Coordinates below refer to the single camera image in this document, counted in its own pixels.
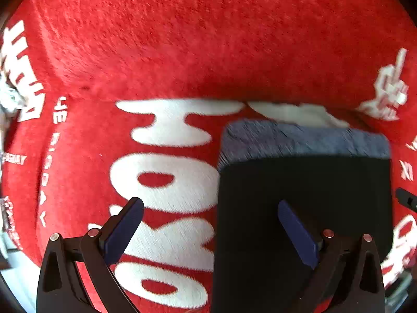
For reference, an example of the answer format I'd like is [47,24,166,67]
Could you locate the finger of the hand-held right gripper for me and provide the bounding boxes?
[395,188,417,213]

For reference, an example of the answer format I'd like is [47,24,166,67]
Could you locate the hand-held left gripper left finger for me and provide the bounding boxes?
[36,196,145,313]

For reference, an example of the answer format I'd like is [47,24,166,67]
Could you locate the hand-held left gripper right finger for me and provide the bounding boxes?
[278,200,387,313]

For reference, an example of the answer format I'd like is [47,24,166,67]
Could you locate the black pants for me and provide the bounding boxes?
[212,156,394,313]

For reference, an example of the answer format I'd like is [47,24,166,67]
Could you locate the blue-grey heathered cloth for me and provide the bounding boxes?
[218,119,392,172]

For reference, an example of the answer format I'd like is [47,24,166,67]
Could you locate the pale grey furniture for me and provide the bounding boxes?
[384,267,416,307]

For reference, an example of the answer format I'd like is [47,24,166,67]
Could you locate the white cloth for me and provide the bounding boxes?
[0,73,25,131]

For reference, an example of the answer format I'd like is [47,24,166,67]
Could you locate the red printed blanket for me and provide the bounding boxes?
[0,0,417,313]

